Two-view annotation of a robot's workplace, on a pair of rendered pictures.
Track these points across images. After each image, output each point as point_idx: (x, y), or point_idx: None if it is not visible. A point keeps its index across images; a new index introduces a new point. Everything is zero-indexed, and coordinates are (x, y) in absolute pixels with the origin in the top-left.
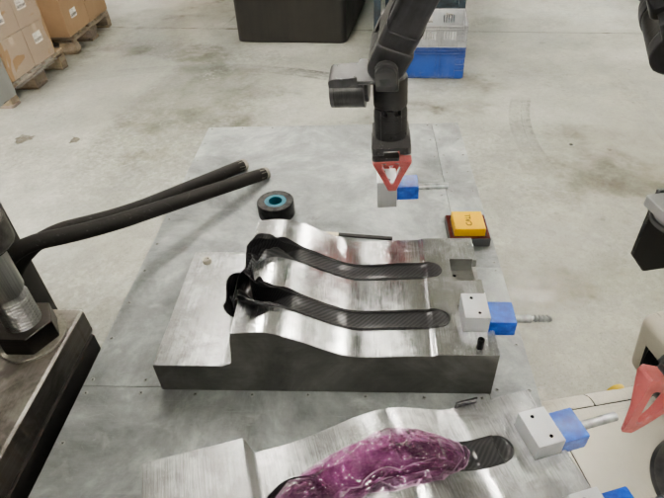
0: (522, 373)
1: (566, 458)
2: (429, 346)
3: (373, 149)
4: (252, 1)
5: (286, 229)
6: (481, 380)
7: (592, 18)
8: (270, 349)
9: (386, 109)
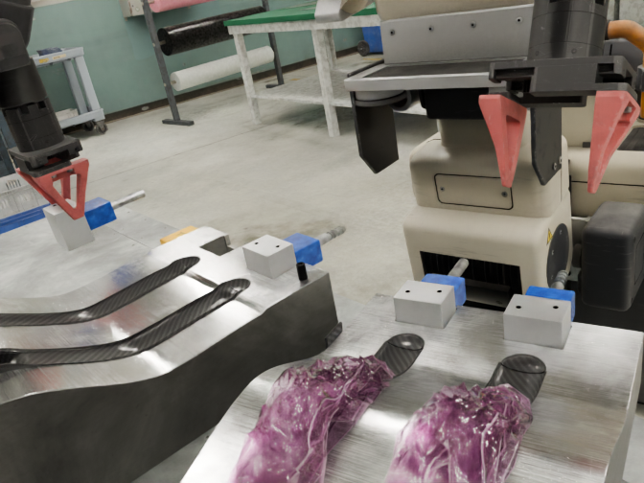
0: (352, 309)
1: (466, 310)
2: (249, 310)
3: (30, 158)
4: None
5: None
6: (326, 324)
7: (157, 149)
8: (26, 435)
9: (24, 102)
